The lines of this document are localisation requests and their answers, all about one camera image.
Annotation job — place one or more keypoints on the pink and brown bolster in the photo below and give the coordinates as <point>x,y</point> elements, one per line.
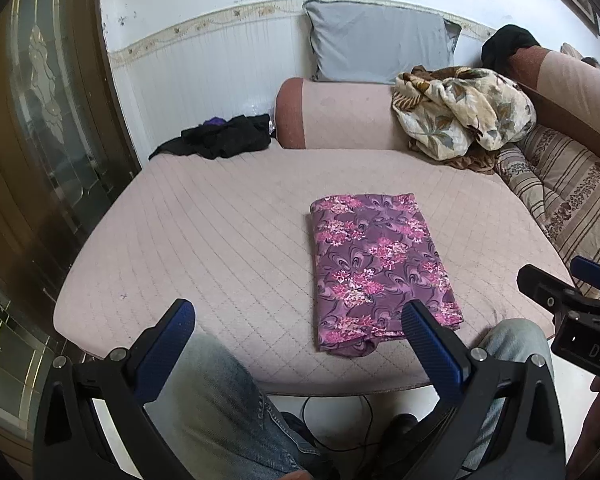
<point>340,115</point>

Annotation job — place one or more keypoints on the striped patterned cushion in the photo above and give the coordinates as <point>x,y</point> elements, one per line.
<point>570,195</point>

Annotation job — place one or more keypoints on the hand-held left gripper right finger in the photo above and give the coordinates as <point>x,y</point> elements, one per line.
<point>432,347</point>

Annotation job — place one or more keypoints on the person's left leg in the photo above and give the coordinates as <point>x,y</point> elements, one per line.
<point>220,410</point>

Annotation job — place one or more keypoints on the person's right leg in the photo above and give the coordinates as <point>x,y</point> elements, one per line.
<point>510,340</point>

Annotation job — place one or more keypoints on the purple floral long-sleeved shirt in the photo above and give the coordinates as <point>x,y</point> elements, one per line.
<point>375,270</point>

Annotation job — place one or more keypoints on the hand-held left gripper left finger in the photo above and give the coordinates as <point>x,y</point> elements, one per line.
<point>167,347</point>

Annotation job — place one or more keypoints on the wooden door with glass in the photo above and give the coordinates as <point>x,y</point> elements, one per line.
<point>40,160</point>

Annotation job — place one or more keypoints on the person's leg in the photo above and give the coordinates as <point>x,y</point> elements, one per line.
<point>510,340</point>
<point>220,410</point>

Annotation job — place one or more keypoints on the black cloth on backrest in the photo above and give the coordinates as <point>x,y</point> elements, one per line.
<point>510,45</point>

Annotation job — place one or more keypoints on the black clothes pile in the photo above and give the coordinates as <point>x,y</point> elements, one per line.
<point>225,137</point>

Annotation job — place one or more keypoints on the pink quilted sofa seat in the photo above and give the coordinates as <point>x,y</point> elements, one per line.
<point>205,240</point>

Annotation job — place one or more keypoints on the cream floral blanket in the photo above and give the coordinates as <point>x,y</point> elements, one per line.
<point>460,110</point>

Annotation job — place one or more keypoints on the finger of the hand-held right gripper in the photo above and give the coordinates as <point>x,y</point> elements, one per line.
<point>545,285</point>
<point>595,271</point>

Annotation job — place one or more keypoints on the purple cloth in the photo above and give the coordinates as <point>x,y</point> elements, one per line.
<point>214,121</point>

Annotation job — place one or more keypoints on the grey pillow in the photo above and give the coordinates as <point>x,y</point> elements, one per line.
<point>380,40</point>

